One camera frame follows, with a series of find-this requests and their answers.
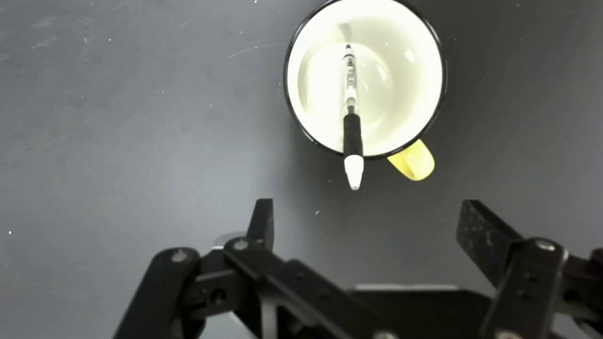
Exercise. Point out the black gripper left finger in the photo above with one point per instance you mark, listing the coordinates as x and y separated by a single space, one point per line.
189 283

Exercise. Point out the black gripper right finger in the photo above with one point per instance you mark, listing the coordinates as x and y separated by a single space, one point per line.
520 275

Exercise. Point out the black and white pen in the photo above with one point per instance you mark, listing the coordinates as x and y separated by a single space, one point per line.
353 134

